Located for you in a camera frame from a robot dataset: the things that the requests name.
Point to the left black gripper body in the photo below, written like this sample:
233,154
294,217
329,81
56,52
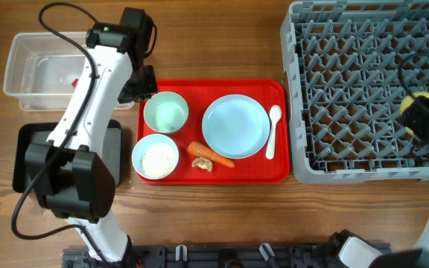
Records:
142,84

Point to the mint green bowl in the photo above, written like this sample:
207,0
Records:
166,112

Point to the yellow plastic cup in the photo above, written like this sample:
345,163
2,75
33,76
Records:
412,115

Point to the light blue plate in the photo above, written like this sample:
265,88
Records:
235,126

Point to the white plastic spoon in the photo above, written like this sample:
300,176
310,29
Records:
275,115

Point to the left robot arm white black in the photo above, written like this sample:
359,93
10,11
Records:
67,172

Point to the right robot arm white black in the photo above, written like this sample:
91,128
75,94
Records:
353,251

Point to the grey dishwasher rack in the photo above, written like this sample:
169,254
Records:
349,65

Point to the orange carrot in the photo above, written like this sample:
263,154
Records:
201,151

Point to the red serving tray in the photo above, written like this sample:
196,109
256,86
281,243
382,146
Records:
256,169

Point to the brown food scrap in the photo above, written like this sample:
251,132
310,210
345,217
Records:
202,163

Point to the clear plastic bin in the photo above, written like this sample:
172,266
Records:
40,70

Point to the black tray bin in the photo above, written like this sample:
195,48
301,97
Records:
38,133

